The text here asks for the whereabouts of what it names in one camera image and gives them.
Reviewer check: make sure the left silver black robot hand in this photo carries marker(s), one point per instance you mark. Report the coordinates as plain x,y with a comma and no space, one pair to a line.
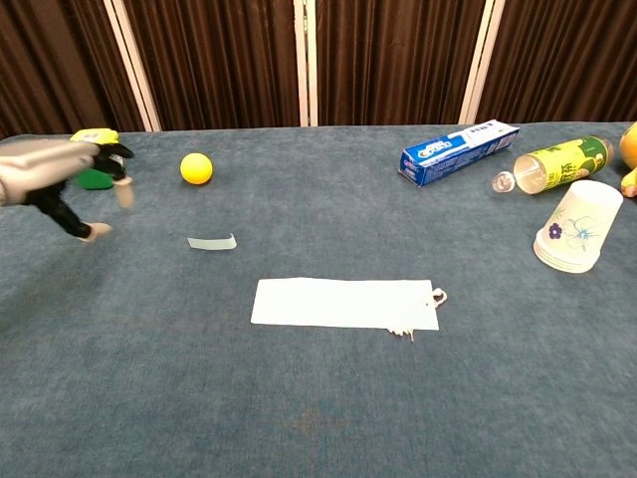
35,167

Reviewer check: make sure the white paper sheet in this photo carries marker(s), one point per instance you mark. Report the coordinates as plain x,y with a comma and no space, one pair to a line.
343,304

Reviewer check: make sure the yellow green toy cube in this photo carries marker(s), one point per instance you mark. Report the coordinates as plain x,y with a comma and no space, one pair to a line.
94,134

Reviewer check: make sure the dark curtain screen panel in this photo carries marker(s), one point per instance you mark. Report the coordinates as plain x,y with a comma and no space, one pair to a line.
219,60
393,60
50,60
572,60

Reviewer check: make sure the yellow ball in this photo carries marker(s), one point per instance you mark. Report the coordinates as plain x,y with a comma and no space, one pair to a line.
196,168

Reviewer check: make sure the blue felt table cover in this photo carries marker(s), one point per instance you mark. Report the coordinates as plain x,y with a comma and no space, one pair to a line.
318,398

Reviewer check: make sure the blue white toothpaste box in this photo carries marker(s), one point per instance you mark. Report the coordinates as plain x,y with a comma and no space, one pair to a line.
448,154

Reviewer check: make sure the green label plastic bottle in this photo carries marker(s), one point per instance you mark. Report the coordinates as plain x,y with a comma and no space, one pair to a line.
562,167

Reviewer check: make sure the floral white paper cup stack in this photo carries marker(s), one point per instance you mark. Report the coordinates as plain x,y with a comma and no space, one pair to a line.
579,224

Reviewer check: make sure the yellow plush duck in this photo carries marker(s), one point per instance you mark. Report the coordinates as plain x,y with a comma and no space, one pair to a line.
629,149

